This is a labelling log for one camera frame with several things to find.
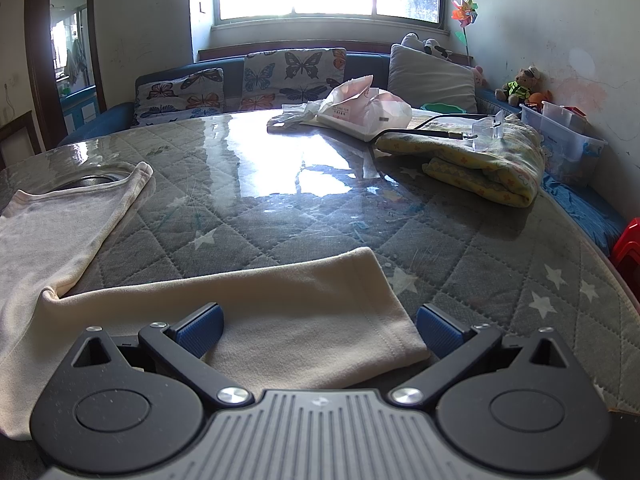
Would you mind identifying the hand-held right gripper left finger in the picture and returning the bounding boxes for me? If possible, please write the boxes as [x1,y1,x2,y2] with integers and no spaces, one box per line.
[70,303,254,407]

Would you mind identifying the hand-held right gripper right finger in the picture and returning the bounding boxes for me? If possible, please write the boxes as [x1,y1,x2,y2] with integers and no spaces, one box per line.
[389,304,571,407]

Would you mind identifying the cream shirt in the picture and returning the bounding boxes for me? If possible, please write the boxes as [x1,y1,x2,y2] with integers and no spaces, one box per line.
[0,161,432,442]

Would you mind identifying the hanging clothes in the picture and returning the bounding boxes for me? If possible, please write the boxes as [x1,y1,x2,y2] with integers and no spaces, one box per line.
[67,37,88,86]

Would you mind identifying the yellow patterned baby blanket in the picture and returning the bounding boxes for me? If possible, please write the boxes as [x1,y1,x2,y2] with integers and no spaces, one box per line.
[375,112,546,208]

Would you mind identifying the clear acrylic stand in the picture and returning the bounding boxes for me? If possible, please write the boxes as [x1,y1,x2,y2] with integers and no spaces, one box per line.
[467,111,506,151]

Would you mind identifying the red plastic stool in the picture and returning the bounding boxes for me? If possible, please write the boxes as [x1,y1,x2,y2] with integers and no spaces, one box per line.
[611,219,640,306]

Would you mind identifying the clear plastic storage box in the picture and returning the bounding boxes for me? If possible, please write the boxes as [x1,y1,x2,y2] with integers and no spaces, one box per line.
[520,101,608,188]

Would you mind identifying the crumpled clear plastic bag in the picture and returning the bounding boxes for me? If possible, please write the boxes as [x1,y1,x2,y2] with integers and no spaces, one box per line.
[266,101,326,134]

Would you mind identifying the pink white plastic bag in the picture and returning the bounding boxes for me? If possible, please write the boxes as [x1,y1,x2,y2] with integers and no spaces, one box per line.
[317,75,413,142]

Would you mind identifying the small butterfly print cushion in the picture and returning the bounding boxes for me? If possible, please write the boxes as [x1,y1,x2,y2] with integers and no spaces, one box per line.
[131,68,225,128]

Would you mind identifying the grey cushion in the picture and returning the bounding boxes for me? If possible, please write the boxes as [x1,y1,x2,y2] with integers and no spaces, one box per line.
[387,43,479,114]

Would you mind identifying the blue cabinet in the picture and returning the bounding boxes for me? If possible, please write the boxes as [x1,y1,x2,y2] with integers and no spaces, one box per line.
[60,85,98,133]

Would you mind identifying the teddy bear in green vest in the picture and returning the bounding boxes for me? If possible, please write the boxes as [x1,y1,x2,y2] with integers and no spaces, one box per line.
[495,66,542,106]

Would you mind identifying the large butterfly print cushion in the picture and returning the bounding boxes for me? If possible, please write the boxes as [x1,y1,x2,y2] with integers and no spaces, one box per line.
[242,48,347,112]

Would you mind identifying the black white plush toy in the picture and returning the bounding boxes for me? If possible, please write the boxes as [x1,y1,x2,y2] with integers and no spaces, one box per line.
[401,33,453,63]

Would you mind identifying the colourful pinwheel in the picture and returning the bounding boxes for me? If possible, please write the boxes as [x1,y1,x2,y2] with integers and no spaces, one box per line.
[450,0,480,68]

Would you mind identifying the black cable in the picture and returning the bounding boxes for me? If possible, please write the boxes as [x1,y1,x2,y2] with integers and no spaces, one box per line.
[367,114,463,143]

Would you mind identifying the wooden picture frame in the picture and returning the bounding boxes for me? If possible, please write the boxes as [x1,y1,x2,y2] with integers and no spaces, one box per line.
[0,110,41,171]

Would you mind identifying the brown door frame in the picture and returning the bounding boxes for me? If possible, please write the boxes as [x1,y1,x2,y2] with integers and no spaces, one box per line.
[24,0,108,151]

